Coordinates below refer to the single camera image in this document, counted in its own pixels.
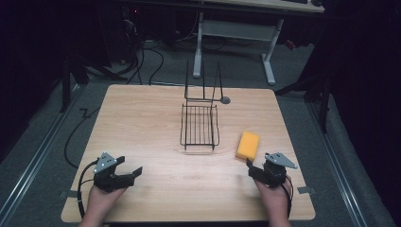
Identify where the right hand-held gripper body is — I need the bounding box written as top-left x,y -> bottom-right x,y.
260,151 -> 299,189

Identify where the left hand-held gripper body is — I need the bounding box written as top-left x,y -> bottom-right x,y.
92,151 -> 136,193

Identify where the person's left hand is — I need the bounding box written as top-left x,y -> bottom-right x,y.
86,184 -> 129,214

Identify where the yellow sponge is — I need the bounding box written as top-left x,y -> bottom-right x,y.
235,131 -> 261,162

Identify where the grey tape piece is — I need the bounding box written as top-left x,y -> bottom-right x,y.
59,189 -> 79,200
296,185 -> 317,195

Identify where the black metal stand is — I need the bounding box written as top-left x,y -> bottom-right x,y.
59,52 -> 129,114
274,60 -> 336,134

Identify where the dark computer tower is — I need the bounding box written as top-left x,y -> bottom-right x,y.
120,5 -> 144,65

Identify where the white metal-legged desk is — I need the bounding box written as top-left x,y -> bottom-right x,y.
191,0 -> 325,86

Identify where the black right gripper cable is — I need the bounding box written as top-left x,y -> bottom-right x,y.
279,175 -> 295,219

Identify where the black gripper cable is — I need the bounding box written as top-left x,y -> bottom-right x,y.
279,175 -> 295,219
77,159 -> 99,219

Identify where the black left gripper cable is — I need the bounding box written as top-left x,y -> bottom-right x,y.
77,159 -> 99,219

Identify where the black floor cable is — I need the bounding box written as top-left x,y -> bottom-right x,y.
63,107 -> 102,170

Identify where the metal floor rail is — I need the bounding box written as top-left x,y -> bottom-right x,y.
0,84 -> 83,219
305,101 -> 369,227

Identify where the black wire rack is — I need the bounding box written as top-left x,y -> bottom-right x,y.
180,60 -> 224,151

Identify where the bundle of black floor cables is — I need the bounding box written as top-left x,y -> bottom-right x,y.
125,37 -> 166,86

